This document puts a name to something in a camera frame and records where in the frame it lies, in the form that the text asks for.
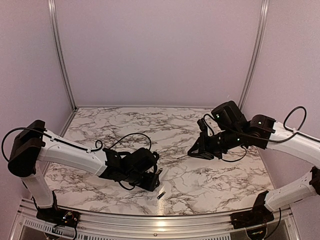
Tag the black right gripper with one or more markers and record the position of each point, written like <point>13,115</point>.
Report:
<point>203,145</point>

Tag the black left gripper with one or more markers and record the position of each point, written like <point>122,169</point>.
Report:
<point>151,185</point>

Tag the white remote control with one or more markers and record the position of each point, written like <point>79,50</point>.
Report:
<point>163,174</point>

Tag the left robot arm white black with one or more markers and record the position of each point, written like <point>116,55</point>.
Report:
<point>35,144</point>

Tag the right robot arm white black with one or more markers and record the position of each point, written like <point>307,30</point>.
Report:
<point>291,157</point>

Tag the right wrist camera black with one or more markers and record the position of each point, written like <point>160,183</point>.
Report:
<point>202,125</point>

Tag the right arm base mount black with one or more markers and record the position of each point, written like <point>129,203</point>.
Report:
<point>249,218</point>

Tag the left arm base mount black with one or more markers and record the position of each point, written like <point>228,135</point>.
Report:
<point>59,216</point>

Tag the right aluminium corner post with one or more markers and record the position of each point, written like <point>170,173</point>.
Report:
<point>261,28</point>

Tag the aluminium corner post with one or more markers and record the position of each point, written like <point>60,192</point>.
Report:
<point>60,55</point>
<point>261,28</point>

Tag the left aluminium corner post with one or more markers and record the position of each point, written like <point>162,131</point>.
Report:
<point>60,55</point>

